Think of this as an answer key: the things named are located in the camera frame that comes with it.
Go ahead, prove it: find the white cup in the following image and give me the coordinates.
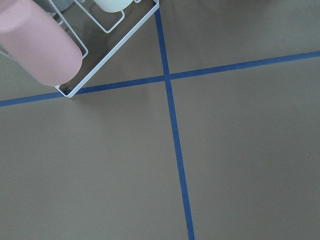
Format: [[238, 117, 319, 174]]
[[93, 0, 133, 13]]

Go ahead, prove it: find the pink cup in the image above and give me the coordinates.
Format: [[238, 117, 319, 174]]
[[0, 0, 83, 86]]

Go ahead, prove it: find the white wire cup rack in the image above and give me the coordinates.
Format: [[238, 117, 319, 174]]
[[45, 0, 160, 98]]

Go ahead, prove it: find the grey cup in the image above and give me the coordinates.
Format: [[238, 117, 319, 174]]
[[33, 0, 74, 13]]

